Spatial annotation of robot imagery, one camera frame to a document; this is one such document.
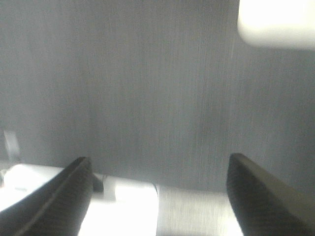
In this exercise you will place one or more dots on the white storage box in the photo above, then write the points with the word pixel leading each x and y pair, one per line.
pixel 288 24

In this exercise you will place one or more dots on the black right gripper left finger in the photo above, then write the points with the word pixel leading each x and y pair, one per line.
pixel 58 208

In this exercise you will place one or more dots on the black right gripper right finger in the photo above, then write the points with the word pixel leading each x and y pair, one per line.
pixel 264 205

